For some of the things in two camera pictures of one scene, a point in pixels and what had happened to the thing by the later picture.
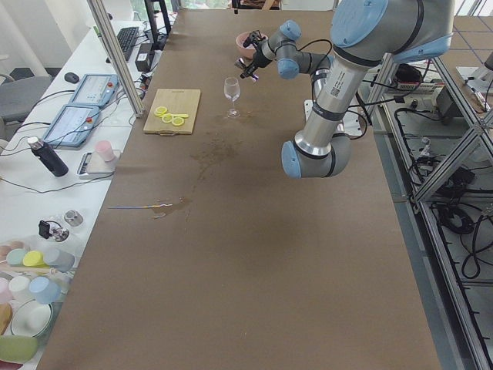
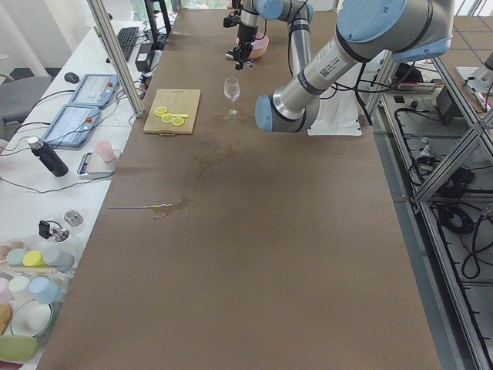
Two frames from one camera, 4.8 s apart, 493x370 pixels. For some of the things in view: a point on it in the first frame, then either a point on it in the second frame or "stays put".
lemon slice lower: x=178 y=121 stays put
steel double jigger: x=241 y=63 to x=230 y=57
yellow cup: x=34 y=258 stays put
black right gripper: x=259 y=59 to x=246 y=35
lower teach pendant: x=72 y=126 stays put
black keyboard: x=126 y=38 stays put
